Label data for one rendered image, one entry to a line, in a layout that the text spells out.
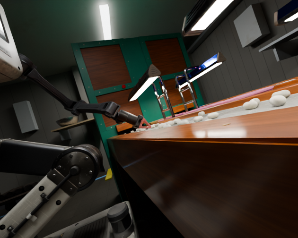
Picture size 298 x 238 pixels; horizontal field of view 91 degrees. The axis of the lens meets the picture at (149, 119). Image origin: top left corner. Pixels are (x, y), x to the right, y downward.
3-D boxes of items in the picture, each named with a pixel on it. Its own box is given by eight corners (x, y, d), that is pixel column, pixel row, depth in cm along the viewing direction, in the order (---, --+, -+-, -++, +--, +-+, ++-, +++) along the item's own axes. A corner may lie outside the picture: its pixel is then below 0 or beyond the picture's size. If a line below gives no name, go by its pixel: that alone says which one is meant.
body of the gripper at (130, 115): (138, 118, 91) (127, 113, 89) (142, 115, 81) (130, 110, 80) (134, 128, 89) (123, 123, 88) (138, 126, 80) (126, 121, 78)
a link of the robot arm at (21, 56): (67, 114, 110) (75, 103, 114) (79, 116, 104) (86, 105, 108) (1, 65, 76) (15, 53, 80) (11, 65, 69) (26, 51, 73)
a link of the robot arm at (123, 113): (116, 116, 79) (119, 107, 81) (114, 119, 85) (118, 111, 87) (127, 121, 80) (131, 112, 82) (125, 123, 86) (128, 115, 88)
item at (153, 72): (149, 76, 84) (145, 64, 84) (127, 101, 142) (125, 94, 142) (161, 73, 87) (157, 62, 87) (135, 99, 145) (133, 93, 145)
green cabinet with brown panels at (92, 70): (100, 132, 145) (70, 43, 146) (99, 134, 196) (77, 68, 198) (203, 99, 193) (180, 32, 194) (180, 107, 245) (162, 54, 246)
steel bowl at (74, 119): (83, 123, 342) (80, 116, 342) (77, 122, 299) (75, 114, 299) (63, 129, 332) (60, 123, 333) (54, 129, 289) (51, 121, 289)
